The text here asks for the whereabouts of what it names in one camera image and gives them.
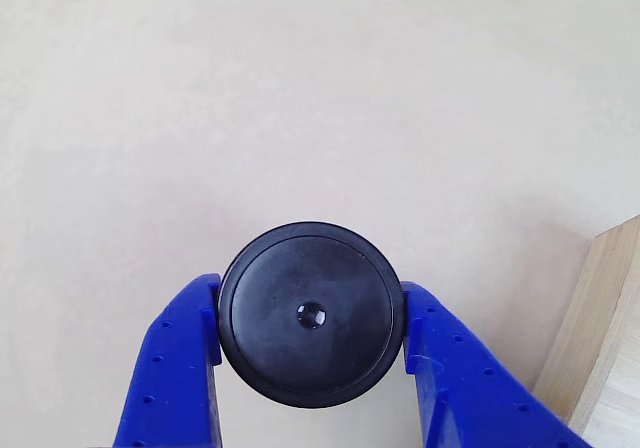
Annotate black cylinder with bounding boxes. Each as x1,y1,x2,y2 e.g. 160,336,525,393
216,220,405,411

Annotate shallow wooden box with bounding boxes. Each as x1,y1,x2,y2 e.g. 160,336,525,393
531,214,640,448

